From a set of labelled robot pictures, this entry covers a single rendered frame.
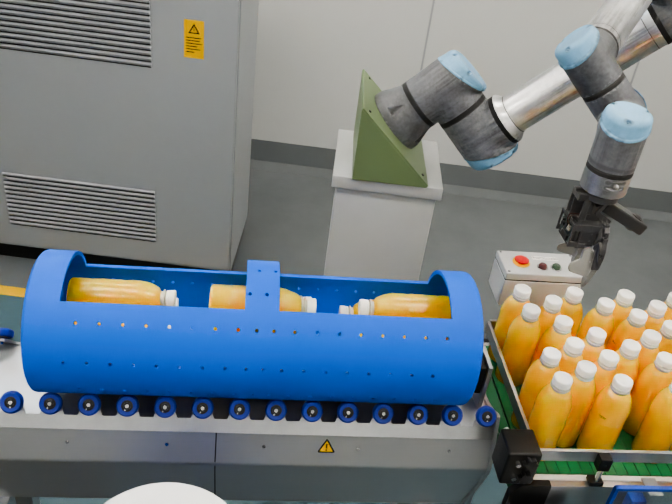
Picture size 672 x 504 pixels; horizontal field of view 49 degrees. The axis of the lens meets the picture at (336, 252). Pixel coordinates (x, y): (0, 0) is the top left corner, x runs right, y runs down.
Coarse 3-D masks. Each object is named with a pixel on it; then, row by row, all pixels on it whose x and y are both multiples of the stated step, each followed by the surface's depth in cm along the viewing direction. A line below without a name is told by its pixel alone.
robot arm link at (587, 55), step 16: (608, 0) 159; (624, 0) 157; (640, 0) 160; (608, 16) 152; (624, 16) 153; (640, 16) 160; (576, 32) 147; (592, 32) 142; (608, 32) 147; (624, 32) 152; (560, 48) 146; (576, 48) 143; (592, 48) 142; (608, 48) 144; (560, 64) 148; (576, 64) 144; (592, 64) 143; (608, 64) 144; (576, 80) 146; (592, 80) 144; (608, 80) 144; (592, 96) 146
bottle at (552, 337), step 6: (546, 330) 169; (552, 330) 167; (558, 330) 166; (570, 330) 166; (546, 336) 168; (552, 336) 166; (558, 336) 166; (564, 336) 166; (570, 336) 167; (540, 342) 169; (546, 342) 167; (552, 342) 166; (558, 342) 166; (564, 342) 166; (540, 348) 169; (558, 348) 166; (540, 354) 170; (534, 360) 172
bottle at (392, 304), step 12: (384, 300) 158; (396, 300) 158; (408, 300) 158; (420, 300) 158; (432, 300) 159; (444, 300) 159; (372, 312) 158; (384, 312) 157; (396, 312) 157; (408, 312) 157; (420, 312) 157; (432, 312) 158; (444, 312) 158
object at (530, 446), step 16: (512, 432) 151; (528, 432) 151; (496, 448) 153; (512, 448) 147; (528, 448) 148; (496, 464) 153; (512, 464) 148; (528, 464) 146; (512, 480) 149; (528, 480) 149
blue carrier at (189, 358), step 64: (64, 256) 145; (64, 320) 136; (128, 320) 138; (192, 320) 139; (256, 320) 141; (320, 320) 142; (384, 320) 144; (448, 320) 146; (64, 384) 141; (128, 384) 142; (192, 384) 143; (256, 384) 144; (320, 384) 145; (384, 384) 146; (448, 384) 147
